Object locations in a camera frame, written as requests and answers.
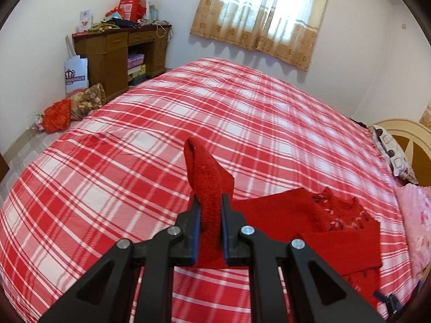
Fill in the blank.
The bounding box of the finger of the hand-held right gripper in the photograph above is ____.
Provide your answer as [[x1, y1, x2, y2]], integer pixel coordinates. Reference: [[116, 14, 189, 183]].
[[375, 290, 403, 317]]

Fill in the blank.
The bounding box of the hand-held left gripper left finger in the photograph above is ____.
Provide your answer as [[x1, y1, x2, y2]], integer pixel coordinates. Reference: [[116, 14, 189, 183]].
[[39, 197, 203, 323]]

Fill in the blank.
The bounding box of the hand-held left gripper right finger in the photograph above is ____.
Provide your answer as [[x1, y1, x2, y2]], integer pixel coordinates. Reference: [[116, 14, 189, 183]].
[[221, 194, 386, 323]]

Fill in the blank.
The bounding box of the red knit sweater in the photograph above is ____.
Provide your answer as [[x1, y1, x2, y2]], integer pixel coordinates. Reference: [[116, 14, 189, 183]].
[[183, 137, 383, 308]]

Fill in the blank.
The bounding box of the pink blanket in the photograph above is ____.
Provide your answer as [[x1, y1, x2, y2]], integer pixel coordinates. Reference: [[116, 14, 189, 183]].
[[395, 183, 431, 278]]

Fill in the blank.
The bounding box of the bed with red plaid sheet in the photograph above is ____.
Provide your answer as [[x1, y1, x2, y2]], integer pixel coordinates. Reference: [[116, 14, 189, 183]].
[[0, 57, 421, 323]]

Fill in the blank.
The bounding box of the patterned pillow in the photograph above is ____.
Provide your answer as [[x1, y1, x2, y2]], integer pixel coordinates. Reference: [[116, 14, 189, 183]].
[[370, 125, 420, 184]]

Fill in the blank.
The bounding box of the cream wooden headboard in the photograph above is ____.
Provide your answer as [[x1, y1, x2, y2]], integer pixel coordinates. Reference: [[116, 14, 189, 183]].
[[373, 118, 431, 188]]

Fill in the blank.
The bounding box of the red cloth bundle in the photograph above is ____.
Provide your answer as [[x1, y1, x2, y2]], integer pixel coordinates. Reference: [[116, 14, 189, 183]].
[[43, 99, 72, 134]]

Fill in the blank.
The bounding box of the brown wooden desk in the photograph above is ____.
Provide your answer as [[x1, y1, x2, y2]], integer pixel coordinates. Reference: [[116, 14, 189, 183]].
[[72, 23, 169, 99]]

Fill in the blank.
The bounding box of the white paper shopping bag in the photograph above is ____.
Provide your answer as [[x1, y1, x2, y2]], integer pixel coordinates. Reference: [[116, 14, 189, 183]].
[[65, 35, 90, 95]]

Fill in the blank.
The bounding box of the beige patterned curtain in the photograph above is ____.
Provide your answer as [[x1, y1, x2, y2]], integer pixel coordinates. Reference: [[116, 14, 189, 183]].
[[190, 0, 334, 72]]

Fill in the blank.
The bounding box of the red gift bag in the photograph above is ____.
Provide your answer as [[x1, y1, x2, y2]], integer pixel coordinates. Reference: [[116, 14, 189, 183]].
[[119, 0, 148, 23]]

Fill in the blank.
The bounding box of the white printed card box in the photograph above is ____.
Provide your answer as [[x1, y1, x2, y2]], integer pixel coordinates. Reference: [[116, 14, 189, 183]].
[[79, 10, 93, 31]]

